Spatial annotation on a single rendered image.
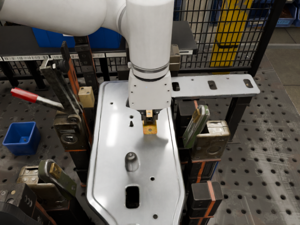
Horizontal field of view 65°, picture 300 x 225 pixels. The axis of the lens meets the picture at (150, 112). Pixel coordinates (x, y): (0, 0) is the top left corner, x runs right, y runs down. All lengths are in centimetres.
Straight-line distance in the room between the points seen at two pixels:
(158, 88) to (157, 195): 24
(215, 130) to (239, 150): 43
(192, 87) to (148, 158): 30
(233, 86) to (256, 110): 41
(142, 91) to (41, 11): 29
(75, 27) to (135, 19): 12
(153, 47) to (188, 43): 49
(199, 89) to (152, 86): 28
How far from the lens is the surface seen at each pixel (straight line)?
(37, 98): 61
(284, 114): 126
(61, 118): 64
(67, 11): 32
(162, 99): 55
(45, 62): 54
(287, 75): 280
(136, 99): 54
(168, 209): 54
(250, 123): 114
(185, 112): 72
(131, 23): 44
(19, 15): 32
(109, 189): 56
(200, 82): 80
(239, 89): 81
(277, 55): 306
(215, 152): 67
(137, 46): 45
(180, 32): 99
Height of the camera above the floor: 150
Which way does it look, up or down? 47 degrees down
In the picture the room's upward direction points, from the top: straight up
